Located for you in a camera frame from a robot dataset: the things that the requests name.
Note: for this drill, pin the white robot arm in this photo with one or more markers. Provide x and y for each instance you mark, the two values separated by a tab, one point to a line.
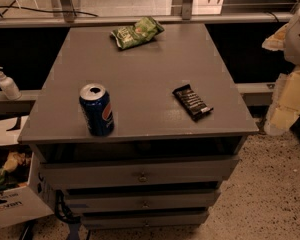
292	40

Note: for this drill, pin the green chip bag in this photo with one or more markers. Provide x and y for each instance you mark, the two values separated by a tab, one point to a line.
143	31

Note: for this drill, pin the bottom grey drawer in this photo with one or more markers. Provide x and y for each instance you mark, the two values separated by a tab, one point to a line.
173	218

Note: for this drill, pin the blue pepsi can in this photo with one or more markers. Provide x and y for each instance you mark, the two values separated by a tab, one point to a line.
95	103

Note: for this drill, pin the middle grey drawer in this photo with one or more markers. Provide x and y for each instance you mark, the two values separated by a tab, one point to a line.
136	201

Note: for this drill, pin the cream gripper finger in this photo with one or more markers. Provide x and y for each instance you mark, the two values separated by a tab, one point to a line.
276	41
285	107

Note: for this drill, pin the white cardboard box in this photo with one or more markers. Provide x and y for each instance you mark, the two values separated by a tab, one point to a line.
24	193

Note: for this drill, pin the grey drawer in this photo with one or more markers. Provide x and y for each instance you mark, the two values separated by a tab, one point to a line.
136	201
139	172
173	218

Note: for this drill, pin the white pump bottle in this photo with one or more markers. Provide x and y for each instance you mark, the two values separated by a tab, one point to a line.
9	87

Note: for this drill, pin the top grey drawer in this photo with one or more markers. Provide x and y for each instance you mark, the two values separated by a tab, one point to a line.
139	172

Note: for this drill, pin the black snack bar wrapper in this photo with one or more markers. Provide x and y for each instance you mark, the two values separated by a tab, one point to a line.
191	102

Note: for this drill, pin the grey drawer cabinet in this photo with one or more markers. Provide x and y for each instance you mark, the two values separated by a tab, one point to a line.
149	122

